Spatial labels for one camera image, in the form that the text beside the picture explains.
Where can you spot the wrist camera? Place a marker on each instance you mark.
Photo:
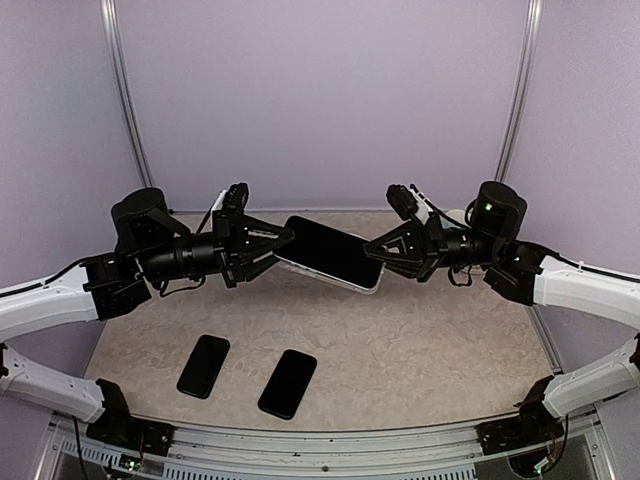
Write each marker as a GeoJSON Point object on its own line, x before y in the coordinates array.
{"type": "Point", "coordinates": [231, 201]}
{"type": "Point", "coordinates": [408, 203]}

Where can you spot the light blue mug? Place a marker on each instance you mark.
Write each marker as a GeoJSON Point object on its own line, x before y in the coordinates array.
{"type": "Point", "coordinates": [457, 215]}

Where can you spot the aluminium frame post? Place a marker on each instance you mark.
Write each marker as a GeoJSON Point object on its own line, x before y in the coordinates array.
{"type": "Point", "coordinates": [518, 101]}
{"type": "Point", "coordinates": [110, 21]}

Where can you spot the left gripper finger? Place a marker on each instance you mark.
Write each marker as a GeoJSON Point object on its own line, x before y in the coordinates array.
{"type": "Point", "coordinates": [258, 259]}
{"type": "Point", "coordinates": [263, 235]}

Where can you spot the front aluminium rail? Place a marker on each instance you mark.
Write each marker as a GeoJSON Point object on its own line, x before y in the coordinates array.
{"type": "Point", "coordinates": [439, 452]}

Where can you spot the black phone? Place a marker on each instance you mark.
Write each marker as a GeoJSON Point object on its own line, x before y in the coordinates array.
{"type": "Point", "coordinates": [203, 366]}
{"type": "Point", "coordinates": [287, 384]}

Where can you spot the left aluminium frame post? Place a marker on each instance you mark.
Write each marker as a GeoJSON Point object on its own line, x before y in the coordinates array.
{"type": "Point", "coordinates": [110, 21]}

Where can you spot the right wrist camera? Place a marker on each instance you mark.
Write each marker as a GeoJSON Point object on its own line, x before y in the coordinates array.
{"type": "Point", "coordinates": [408, 203]}

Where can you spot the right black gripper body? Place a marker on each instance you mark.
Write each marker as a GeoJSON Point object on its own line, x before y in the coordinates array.
{"type": "Point", "coordinates": [435, 244]}

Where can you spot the right aluminium frame post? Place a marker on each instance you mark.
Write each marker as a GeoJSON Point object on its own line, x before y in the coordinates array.
{"type": "Point", "coordinates": [518, 101]}

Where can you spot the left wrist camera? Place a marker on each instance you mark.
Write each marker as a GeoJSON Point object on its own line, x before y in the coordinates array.
{"type": "Point", "coordinates": [231, 201]}

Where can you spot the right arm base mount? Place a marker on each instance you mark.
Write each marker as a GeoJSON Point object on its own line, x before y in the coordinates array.
{"type": "Point", "coordinates": [516, 432]}

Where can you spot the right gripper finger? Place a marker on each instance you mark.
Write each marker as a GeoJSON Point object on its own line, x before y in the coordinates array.
{"type": "Point", "coordinates": [402, 243]}
{"type": "Point", "coordinates": [407, 264]}

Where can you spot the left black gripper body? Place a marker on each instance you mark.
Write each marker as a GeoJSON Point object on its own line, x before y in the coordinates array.
{"type": "Point", "coordinates": [225, 250]}

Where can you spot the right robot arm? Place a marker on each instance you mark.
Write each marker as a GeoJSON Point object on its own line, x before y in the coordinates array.
{"type": "Point", "coordinates": [521, 272]}

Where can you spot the phone from clear case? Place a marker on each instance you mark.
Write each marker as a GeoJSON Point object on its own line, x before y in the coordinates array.
{"type": "Point", "coordinates": [332, 252]}

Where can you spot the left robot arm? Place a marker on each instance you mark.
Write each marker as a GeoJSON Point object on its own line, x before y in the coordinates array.
{"type": "Point", "coordinates": [153, 249]}

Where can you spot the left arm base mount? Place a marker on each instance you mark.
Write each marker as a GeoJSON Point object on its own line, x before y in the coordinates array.
{"type": "Point", "coordinates": [132, 433]}

